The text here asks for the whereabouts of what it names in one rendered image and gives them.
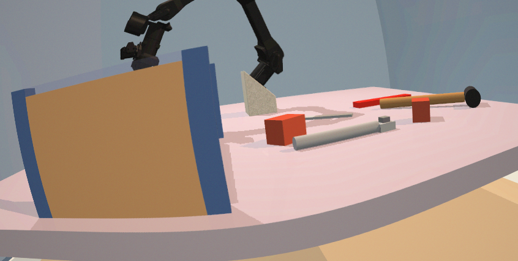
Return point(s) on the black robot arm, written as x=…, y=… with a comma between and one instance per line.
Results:
x=270, y=55

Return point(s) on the wooden-handled black mallet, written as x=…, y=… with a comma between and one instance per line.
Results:
x=470, y=95

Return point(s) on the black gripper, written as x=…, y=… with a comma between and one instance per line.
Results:
x=149, y=48

